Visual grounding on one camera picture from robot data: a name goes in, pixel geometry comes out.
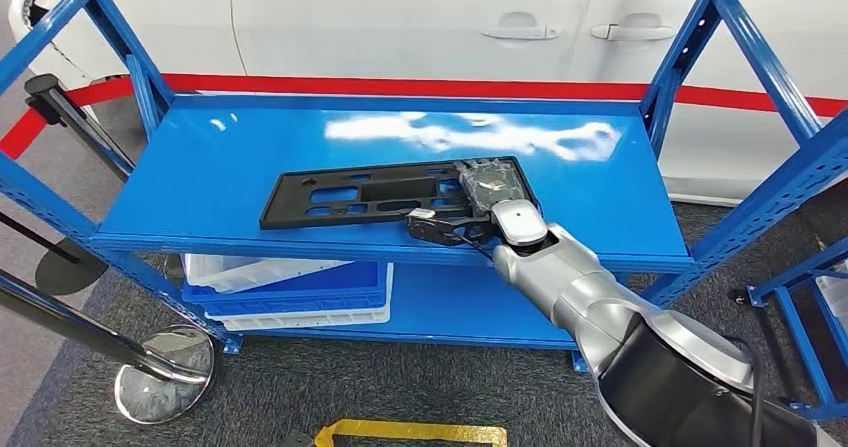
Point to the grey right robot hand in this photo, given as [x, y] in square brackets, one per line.
[493, 182]

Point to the black plastic plate frame part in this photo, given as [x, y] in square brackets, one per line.
[285, 209]

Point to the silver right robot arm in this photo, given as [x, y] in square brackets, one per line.
[596, 292]

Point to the blue metal shelf rack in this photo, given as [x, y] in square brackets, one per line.
[199, 179]

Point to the blue wheeled shelf rack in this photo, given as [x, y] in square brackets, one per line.
[795, 272]

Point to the white car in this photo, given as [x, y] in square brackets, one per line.
[397, 26]

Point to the white plastic bin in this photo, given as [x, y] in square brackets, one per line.
[298, 318]

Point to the white storage bin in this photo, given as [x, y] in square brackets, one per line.
[836, 298]

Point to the chrome stanchion with chrome base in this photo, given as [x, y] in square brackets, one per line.
[166, 398]
[46, 96]

